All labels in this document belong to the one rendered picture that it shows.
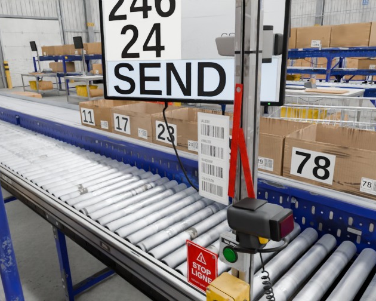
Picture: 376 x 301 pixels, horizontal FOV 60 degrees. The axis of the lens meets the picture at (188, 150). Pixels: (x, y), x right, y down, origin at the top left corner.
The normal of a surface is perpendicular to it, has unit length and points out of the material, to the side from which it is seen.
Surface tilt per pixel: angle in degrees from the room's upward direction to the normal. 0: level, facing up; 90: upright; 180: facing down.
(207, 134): 90
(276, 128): 89
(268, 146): 90
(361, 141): 89
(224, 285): 0
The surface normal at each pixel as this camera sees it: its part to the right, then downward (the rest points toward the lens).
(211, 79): -0.40, 0.21
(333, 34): -0.68, 0.23
